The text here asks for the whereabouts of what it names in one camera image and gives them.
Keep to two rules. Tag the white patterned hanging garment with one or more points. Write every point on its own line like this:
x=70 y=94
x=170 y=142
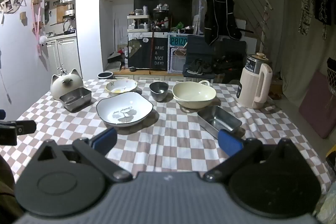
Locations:
x=305 y=3

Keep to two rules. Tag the white kitchen cabinets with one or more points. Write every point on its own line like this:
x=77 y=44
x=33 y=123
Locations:
x=65 y=56

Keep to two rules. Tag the white cat-shaped ceramic jar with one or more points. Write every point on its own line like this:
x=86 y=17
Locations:
x=65 y=82

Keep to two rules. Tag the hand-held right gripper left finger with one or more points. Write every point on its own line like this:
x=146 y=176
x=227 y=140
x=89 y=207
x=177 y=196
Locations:
x=106 y=138

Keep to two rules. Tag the teal sign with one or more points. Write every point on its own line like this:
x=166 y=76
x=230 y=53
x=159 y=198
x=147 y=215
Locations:
x=178 y=40

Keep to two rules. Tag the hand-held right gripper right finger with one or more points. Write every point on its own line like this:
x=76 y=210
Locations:
x=229 y=142

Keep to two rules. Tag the black jacket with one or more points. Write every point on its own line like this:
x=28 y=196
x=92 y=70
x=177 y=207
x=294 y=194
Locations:
x=220 y=19

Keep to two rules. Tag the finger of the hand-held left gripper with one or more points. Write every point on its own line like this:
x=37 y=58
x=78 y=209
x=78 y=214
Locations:
x=2 y=114
x=26 y=127

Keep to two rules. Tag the black bear print cloth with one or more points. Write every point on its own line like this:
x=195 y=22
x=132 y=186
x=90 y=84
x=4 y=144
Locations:
x=137 y=52

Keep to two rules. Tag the white shelf with bottles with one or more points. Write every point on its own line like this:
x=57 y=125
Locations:
x=138 y=20

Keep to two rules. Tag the yellow-rimmed lemon print bowl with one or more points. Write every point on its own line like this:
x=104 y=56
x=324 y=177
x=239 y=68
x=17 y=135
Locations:
x=123 y=85

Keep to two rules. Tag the rectangular steel tray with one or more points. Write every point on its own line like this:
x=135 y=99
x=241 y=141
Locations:
x=218 y=117

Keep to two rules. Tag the grey flat box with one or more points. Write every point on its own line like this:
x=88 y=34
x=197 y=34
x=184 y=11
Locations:
x=114 y=64

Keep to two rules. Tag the black chalkboard sign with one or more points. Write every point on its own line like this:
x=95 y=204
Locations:
x=159 y=57

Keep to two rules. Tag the white plate with dark rim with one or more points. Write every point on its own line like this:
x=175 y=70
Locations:
x=123 y=108

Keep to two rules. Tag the dark clothes pile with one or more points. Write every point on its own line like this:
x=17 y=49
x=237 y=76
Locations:
x=200 y=65

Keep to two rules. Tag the black hanging garment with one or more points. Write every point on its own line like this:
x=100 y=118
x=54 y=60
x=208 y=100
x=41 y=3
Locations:
x=324 y=1

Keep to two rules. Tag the dark grey chair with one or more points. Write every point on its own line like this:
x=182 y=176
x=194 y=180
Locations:
x=231 y=56

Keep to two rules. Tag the cream electric kettle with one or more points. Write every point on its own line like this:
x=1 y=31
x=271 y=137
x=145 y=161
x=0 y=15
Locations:
x=252 y=85

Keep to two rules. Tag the white plush toy pink ribbon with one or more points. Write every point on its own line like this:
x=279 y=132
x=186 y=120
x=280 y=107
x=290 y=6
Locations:
x=41 y=39

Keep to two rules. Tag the square steel container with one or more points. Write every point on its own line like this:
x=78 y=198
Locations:
x=76 y=100

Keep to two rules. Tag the pink cushion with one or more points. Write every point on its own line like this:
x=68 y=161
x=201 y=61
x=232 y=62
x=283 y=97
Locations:
x=319 y=103

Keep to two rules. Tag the brown white checkered tablecloth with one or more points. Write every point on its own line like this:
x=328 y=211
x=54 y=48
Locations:
x=168 y=145

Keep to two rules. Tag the dark grey trash bin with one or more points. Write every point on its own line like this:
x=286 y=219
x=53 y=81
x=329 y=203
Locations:
x=105 y=75

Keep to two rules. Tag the small steel bowl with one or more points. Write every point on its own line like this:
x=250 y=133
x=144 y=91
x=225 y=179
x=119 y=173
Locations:
x=158 y=91

